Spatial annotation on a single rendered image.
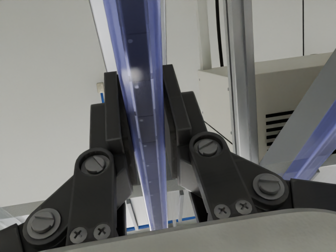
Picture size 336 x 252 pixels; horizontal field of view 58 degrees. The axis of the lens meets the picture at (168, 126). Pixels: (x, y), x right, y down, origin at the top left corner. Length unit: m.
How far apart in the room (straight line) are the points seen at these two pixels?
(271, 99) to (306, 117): 0.31
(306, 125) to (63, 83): 1.72
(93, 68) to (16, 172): 0.85
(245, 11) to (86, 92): 1.55
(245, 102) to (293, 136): 0.14
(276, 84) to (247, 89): 0.18
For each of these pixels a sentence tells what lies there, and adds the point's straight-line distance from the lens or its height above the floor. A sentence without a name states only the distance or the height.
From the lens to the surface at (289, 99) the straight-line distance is 0.79.
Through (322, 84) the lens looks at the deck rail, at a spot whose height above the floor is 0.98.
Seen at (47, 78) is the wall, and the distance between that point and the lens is 2.05.
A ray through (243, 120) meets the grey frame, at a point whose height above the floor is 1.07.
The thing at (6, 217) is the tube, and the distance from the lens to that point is 0.24.
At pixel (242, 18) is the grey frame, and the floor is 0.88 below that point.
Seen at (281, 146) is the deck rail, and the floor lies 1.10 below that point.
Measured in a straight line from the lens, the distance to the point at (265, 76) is 0.75.
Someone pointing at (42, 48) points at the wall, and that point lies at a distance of 2.04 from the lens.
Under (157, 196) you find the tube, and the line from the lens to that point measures 0.18.
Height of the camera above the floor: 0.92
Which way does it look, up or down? 15 degrees up
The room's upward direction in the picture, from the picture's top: 173 degrees clockwise
